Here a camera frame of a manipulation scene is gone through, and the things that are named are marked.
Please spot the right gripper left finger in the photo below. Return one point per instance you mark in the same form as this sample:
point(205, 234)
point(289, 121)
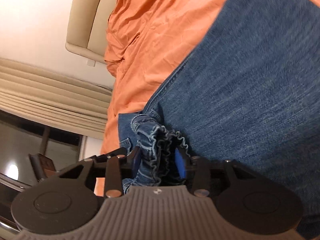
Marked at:
point(69, 199)

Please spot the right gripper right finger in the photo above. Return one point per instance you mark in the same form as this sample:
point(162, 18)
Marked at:
point(243, 197)

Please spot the blue denim jeans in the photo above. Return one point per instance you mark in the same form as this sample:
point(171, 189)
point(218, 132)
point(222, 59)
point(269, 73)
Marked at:
point(249, 91)

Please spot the beige curtain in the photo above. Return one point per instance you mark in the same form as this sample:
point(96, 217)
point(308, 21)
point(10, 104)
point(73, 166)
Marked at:
point(53, 99)

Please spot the orange duvet cover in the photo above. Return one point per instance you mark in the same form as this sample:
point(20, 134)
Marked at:
point(146, 41)

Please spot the beige upholstered headboard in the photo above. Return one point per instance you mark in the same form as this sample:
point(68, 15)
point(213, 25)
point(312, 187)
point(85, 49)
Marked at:
point(87, 25)

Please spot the dark window frame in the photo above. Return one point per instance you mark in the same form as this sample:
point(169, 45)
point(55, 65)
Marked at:
point(21, 138)

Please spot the white wall outlet plate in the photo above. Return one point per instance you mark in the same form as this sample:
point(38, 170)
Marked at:
point(91, 62)

